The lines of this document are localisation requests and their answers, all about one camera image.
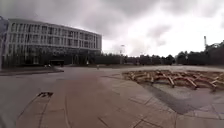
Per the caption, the row of dark trees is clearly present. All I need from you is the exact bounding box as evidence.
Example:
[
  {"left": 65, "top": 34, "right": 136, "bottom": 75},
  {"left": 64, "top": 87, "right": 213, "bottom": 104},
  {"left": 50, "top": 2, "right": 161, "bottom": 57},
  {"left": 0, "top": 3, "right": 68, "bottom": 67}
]
[{"left": 0, "top": 40, "right": 224, "bottom": 69}]

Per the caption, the grey paved plaza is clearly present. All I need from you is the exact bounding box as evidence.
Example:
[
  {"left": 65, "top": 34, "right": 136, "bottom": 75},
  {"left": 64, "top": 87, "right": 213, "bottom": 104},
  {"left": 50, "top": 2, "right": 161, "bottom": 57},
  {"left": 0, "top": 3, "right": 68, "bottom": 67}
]
[{"left": 0, "top": 65, "right": 224, "bottom": 128}]

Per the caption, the low wooden beam structure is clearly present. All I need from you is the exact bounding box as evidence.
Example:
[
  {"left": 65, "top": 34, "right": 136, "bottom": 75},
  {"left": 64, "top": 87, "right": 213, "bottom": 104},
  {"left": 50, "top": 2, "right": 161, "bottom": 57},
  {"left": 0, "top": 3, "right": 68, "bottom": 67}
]
[{"left": 121, "top": 69, "right": 224, "bottom": 92}]

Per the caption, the large curved pale building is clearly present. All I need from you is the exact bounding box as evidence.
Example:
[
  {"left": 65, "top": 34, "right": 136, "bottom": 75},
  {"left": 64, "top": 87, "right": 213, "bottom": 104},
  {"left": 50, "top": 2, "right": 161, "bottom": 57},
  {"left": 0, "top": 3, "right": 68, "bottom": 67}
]
[{"left": 0, "top": 18, "right": 103, "bottom": 68}]

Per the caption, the dark drain cover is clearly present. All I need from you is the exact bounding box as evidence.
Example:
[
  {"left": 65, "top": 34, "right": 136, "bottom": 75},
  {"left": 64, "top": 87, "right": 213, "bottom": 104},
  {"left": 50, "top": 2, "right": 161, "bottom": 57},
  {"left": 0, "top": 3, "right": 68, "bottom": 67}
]
[{"left": 37, "top": 91, "right": 54, "bottom": 98}]

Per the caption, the grass strip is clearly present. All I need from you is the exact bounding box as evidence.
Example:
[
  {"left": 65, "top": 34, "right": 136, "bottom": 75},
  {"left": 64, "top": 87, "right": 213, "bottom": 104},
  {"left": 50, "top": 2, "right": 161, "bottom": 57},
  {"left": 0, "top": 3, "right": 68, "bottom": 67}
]
[{"left": 0, "top": 66, "right": 65, "bottom": 77}]

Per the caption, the distant tower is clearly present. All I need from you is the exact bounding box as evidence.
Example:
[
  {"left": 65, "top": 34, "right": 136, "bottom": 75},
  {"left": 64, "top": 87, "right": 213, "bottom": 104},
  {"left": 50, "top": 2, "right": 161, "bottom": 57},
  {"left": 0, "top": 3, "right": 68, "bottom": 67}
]
[{"left": 203, "top": 35, "right": 208, "bottom": 51}]

